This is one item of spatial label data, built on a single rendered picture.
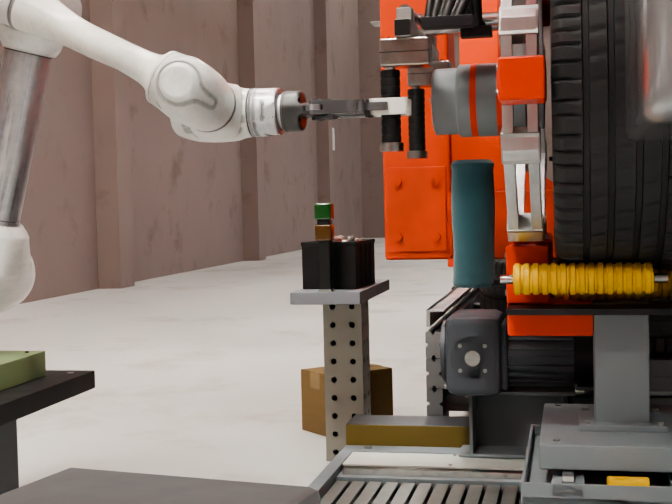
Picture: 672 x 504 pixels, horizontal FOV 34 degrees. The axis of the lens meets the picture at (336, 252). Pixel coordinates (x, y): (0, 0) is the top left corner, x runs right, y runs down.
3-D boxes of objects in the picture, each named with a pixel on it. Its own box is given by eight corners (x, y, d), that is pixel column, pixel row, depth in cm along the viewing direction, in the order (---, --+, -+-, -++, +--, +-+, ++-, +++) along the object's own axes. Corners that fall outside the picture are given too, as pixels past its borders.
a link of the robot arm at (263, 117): (246, 136, 199) (278, 134, 197) (245, 85, 198) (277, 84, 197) (260, 138, 208) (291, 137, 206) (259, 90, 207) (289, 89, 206)
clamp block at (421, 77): (450, 84, 226) (449, 58, 226) (407, 86, 228) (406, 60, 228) (452, 86, 231) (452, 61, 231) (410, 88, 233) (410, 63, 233)
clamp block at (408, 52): (429, 64, 193) (429, 33, 193) (379, 66, 195) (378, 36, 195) (433, 67, 198) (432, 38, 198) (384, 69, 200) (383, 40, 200)
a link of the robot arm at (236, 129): (260, 147, 207) (239, 132, 195) (183, 149, 211) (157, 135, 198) (261, 91, 209) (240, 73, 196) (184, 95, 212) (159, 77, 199)
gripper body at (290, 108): (289, 133, 206) (337, 131, 204) (277, 130, 198) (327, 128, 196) (288, 93, 206) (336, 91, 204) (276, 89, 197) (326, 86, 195)
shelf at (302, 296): (360, 304, 255) (359, 291, 255) (289, 304, 259) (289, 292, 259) (389, 289, 297) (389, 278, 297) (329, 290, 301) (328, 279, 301)
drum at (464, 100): (544, 132, 202) (542, 55, 201) (429, 136, 206) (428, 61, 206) (545, 136, 215) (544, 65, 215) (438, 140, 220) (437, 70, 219)
